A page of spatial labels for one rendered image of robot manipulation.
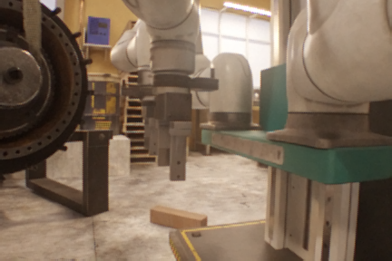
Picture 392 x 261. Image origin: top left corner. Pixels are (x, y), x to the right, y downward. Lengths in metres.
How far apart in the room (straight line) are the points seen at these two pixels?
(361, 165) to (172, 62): 0.37
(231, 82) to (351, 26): 0.64
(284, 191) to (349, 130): 0.49
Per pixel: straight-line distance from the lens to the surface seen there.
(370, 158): 0.53
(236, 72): 0.92
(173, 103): 0.46
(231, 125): 0.89
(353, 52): 0.32
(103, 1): 5.80
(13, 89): 0.74
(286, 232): 1.01
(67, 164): 3.46
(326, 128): 0.51
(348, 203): 0.76
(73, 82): 0.85
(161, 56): 0.50
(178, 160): 0.46
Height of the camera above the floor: 0.77
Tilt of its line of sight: level
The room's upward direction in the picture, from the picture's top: 1 degrees clockwise
